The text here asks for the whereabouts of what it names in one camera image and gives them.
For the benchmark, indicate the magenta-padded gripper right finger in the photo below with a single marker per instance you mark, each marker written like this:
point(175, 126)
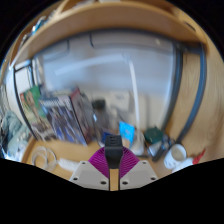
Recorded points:
point(138, 174)

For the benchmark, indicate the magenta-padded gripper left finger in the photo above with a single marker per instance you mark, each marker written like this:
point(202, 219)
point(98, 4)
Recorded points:
point(87, 174)

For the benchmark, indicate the dark grey electric shaver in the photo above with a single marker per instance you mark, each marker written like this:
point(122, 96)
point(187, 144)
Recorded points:
point(159, 148)

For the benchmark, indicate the small dark blue box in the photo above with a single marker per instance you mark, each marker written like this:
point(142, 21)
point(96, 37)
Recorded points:
point(106, 137)

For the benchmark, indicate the white mug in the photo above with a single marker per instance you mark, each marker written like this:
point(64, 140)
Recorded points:
point(176, 156)

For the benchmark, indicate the green round case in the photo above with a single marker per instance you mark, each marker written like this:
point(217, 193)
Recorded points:
point(153, 135)

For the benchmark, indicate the tall light blue box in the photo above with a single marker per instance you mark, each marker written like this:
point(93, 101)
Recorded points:
point(127, 131)

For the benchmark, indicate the blue robot model kit box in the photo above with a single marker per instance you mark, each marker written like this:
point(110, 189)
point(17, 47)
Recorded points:
point(66, 120)

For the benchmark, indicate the clear bottle with black cap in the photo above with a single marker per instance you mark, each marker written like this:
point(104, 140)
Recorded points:
point(100, 115)

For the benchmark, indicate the white desk lamp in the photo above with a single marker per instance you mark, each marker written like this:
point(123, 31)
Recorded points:
point(135, 100)

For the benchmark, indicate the green toy figure box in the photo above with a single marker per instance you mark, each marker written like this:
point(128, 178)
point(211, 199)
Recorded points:
point(33, 113)

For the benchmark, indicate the green bedding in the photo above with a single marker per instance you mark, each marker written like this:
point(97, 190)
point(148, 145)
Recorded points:
point(11, 133)

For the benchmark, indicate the wooden shelf unit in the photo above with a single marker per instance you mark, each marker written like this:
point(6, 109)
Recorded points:
point(110, 20)

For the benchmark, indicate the dark grey metal frame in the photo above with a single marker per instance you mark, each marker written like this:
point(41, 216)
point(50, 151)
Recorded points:
point(196, 93)

